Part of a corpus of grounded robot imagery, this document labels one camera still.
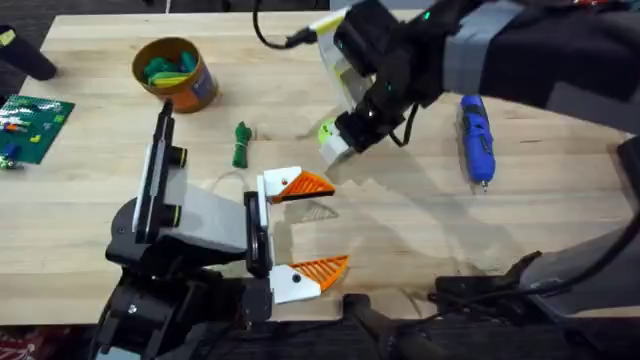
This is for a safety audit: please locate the left gripper, grey and black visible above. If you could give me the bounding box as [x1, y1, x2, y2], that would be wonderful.
[104, 166, 337, 306]

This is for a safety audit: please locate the blue electric screwdriver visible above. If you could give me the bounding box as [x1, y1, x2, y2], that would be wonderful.
[457, 94, 498, 194]

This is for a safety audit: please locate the green disc with holes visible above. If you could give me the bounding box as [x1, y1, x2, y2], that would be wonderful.
[317, 117, 340, 145]

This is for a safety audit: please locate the orange ribbed wedge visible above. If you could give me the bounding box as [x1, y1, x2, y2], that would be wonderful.
[288, 254, 350, 293]

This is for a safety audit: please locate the right wrist pale upright plate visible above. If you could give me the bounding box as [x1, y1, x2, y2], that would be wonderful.
[315, 28, 374, 112]

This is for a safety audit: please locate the left wrist black upright plate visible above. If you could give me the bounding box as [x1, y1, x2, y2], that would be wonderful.
[131, 98, 189, 246]

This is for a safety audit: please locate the orange tub with toys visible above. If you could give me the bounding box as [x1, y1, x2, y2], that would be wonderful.
[131, 36, 220, 115]

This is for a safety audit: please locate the green board with toy blocks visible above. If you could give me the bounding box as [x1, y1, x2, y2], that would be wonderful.
[0, 93, 77, 170]

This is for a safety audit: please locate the black cylinder with yellow label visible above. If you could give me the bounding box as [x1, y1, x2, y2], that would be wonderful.
[0, 24, 58, 82]

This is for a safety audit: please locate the short black looped wrist cable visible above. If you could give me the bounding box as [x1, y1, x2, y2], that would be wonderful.
[388, 102, 421, 149]

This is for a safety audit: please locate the black cable with yellow tag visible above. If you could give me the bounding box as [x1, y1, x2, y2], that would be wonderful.
[251, 0, 349, 52]

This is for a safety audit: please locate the black rail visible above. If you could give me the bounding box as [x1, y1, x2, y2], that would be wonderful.
[189, 293, 640, 360]

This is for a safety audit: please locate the black cable at arm foot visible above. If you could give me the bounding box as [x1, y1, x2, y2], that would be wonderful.
[428, 208, 640, 307]

